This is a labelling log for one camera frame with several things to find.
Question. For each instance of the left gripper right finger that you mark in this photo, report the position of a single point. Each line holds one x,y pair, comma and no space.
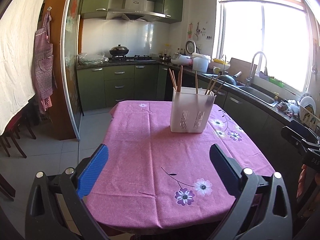
228,170

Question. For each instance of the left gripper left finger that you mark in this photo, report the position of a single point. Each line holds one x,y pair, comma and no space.
91,169

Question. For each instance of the brown chopstick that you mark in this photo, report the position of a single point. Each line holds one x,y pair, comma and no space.
196,83
209,85
214,84
216,92

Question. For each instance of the red-patterned wooden chopstick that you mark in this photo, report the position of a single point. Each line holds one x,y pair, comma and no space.
178,82

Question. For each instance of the long light wooden chopstick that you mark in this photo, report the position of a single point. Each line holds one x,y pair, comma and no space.
181,69

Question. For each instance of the green kitchen cabinets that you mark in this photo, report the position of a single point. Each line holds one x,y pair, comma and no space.
105,86

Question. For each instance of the person's right hand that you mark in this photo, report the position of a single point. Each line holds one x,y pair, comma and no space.
301,183

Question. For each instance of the stainless steel sink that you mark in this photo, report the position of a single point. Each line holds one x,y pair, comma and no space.
259,95

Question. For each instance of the pink floral tablecloth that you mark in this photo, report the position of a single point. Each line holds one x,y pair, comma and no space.
156,180

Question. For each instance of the white plastic utensil holder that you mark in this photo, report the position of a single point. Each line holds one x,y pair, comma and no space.
190,110

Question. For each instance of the dark wooden chair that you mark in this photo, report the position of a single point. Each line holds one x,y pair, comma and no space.
12,131

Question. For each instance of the dark pan by sink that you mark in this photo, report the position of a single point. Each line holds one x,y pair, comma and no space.
231,79

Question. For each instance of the checkered pink apron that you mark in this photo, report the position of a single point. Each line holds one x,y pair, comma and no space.
43,75

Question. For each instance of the white plastic bucket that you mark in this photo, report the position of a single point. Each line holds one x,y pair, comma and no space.
200,62

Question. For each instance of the black wok on stove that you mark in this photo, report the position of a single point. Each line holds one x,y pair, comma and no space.
119,50

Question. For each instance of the white hanging cloth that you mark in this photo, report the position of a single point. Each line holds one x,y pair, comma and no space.
18,26

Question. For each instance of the steel range hood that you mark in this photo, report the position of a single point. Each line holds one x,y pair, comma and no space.
133,10

